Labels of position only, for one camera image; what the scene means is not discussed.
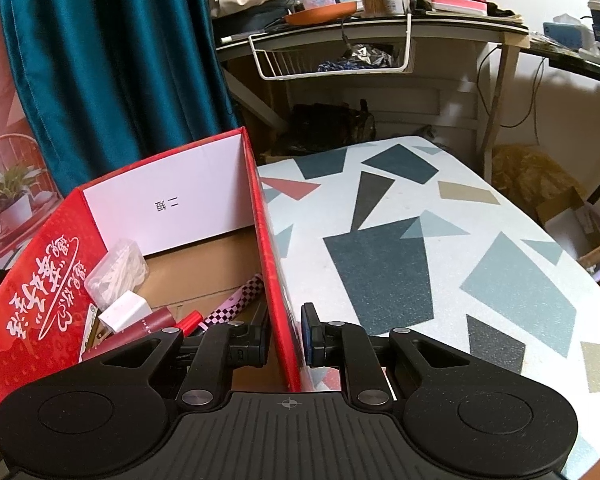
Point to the red and white marker pen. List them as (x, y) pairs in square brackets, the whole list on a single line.
[(190, 321)]

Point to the orange shallow bowl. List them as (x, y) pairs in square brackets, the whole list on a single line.
[(320, 14)]

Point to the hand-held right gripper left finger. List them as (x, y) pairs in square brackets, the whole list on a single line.
[(252, 340)]

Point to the cluttered grey desk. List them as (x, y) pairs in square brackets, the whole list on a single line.
[(430, 30)]

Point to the printed backdrop with chair plant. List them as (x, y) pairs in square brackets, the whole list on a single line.
[(10, 200)]

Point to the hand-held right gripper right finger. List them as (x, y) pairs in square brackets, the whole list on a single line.
[(309, 340)]

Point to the black side desk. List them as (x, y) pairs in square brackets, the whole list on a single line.
[(570, 57)]

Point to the patterned cloth in basket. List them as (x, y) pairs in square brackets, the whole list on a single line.
[(360, 55)]

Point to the bundle of wooden sticks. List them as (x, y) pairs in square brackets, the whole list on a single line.
[(371, 0)]

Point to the pink book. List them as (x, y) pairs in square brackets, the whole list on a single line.
[(460, 5)]

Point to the white charger block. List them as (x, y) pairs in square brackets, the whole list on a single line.
[(125, 312)]

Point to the geometric patterned tablecloth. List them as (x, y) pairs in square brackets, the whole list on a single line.
[(430, 260)]

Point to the teal curtain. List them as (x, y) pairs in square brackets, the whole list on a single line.
[(105, 60)]

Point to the camouflage bag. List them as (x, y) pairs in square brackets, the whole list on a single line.
[(330, 125)]

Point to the open brown cardboard box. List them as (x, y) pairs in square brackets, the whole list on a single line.
[(570, 225)]

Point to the maroon cylindrical tube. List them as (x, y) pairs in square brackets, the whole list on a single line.
[(145, 327)]

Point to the yellow plastic bag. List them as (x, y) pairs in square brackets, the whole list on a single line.
[(525, 175)]

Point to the clear box of floss picks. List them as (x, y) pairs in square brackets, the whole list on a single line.
[(115, 270)]

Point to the red cardboard box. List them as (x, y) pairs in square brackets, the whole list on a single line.
[(30, 320)]

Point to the light blue box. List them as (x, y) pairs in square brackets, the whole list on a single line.
[(565, 35)]

